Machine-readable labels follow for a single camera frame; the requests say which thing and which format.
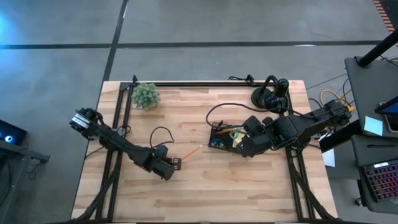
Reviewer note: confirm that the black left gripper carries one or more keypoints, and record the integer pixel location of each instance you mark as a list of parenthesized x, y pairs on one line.
[(158, 165)]

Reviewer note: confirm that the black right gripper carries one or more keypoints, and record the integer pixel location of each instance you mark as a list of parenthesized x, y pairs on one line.
[(258, 143)]

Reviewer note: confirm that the black mesh desk organizer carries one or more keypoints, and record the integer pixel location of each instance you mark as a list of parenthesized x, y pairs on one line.
[(214, 137)]

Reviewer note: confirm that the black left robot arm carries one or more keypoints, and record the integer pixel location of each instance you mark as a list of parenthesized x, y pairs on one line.
[(118, 143)]

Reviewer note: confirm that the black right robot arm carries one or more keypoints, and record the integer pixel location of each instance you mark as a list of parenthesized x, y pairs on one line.
[(311, 123)]

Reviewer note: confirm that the yellow sticky note pad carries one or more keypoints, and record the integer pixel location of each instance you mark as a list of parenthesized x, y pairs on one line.
[(237, 142)]

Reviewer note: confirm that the black gooseneck desk lamp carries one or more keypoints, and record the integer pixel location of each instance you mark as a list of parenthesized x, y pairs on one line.
[(275, 99)]

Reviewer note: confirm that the white paper sheet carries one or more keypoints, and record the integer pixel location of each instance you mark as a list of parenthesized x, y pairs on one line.
[(329, 158)]

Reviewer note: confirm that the green potted plant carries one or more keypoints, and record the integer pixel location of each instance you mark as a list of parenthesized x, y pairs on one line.
[(145, 96)]

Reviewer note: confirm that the black side panel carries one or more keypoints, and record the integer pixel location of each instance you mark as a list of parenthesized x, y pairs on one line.
[(339, 138)]

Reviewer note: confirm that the light blue paper note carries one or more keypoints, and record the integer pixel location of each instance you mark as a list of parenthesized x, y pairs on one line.
[(373, 126)]

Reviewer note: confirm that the grey side desk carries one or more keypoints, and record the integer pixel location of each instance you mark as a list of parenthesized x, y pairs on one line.
[(367, 93)]

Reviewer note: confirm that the backlit keyboard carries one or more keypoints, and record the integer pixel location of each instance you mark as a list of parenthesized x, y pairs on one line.
[(382, 182)]

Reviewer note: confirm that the monitor screen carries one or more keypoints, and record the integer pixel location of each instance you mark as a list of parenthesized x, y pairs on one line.
[(391, 109)]

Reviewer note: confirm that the grey equipment stand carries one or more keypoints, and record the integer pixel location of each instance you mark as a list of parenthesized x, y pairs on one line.
[(18, 154)]

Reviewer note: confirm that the black device with blue light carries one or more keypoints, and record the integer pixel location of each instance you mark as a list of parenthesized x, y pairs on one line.
[(12, 133)]

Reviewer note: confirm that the red striped floor mat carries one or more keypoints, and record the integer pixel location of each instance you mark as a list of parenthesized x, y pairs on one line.
[(384, 15)]

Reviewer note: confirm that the black aluminium rig frame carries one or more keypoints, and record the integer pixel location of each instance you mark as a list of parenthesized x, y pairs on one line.
[(202, 84)]

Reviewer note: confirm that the black round post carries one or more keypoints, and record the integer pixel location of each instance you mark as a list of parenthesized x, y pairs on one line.
[(376, 49)]

